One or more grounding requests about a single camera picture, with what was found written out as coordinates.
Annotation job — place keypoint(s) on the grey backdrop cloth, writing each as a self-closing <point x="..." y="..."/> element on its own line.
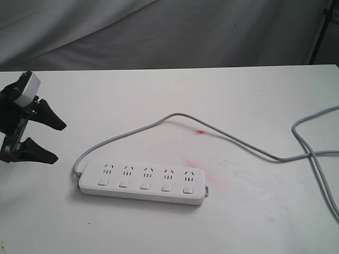
<point x="104" y="35"/>

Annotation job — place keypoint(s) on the white five-outlet power strip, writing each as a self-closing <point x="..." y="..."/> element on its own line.
<point x="170" y="184"/>

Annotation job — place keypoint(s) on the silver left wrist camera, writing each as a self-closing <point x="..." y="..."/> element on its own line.
<point x="28" y="85"/>

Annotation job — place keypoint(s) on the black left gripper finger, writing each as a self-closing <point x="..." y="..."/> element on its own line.
<point x="41" y="112"/>
<point x="29" y="151"/>

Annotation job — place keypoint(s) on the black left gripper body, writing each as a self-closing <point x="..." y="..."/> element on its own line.
<point x="14" y="120"/>

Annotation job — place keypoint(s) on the black tripod stand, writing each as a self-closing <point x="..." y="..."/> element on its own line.
<point x="328" y="14"/>

